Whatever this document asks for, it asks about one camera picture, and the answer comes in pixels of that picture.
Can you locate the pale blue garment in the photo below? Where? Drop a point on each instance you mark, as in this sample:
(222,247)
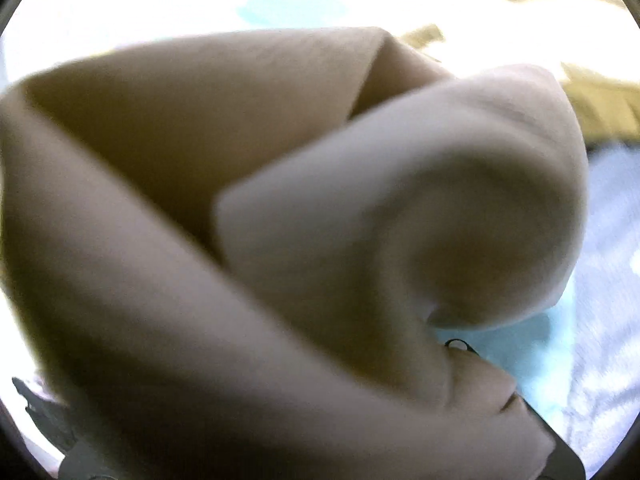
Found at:
(610,270)

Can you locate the cream garment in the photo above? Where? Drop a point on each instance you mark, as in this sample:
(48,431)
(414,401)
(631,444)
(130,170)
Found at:
(605,105)

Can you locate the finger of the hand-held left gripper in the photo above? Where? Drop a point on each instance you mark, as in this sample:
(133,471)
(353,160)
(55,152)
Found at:
(47,412)

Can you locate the pink garment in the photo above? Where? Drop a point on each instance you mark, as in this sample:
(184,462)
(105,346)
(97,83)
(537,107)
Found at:
(250,210)

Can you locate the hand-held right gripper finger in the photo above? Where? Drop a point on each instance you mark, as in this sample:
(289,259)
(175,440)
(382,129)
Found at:
(560,455)

